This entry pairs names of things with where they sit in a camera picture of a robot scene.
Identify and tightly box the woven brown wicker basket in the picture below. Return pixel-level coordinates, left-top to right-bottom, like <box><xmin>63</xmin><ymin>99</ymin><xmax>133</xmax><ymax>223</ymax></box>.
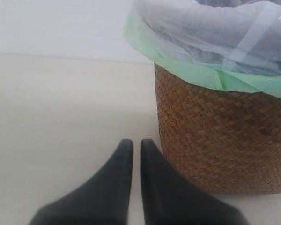
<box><xmin>155</xmin><ymin>65</ymin><xmax>281</xmax><ymax>194</ymax></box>

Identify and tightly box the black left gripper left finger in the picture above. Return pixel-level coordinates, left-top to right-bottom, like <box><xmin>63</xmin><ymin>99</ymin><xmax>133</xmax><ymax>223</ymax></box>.
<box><xmin>30</xmin><ymin>139</ymin><xmax>133</xmax><ymax>225</ymax></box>

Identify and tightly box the green bin liner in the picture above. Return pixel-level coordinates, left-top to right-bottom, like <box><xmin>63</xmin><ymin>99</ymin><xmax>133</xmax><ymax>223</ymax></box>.
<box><xmin>123</xmin><ymin>12</ymin><xmax>281</xmax><ymax>98</ymax></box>

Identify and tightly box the white translucent bin liner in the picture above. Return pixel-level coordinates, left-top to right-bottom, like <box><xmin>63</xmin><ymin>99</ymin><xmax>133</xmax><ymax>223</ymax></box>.
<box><xmin>133</xmin><ymin>0</ymin><xmax>281</xmax><ymax>76</ymax></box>

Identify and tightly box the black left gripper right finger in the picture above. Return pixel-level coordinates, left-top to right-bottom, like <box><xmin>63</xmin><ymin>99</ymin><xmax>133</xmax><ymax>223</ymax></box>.
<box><xmin>140</xmin><ymin>139</ymin><xmax>248</xmax><ymax>225</ymax></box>

